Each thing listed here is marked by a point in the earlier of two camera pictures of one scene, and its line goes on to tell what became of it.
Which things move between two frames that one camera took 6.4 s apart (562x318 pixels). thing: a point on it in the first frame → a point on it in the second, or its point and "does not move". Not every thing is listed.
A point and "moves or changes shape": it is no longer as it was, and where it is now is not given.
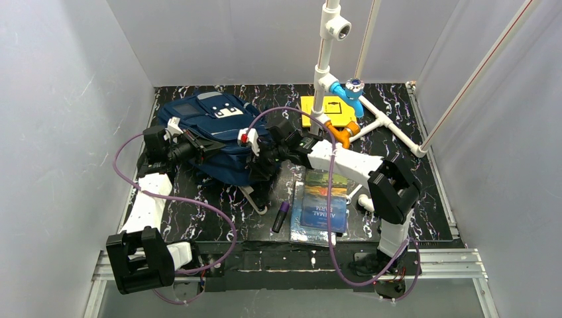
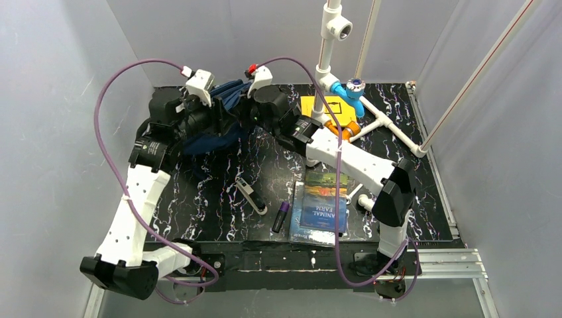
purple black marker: [280, 216] does not move
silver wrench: [349, 197] does not move
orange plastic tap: [352, 128] does not move
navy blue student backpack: [220, 116] moves or changes shape
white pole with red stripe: [484, 67] does not move
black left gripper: [196, 146] → [213, 115]
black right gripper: [267, 155] → [246, 105]
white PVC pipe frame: [335, 26] does not move
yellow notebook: [336, 111] does not move
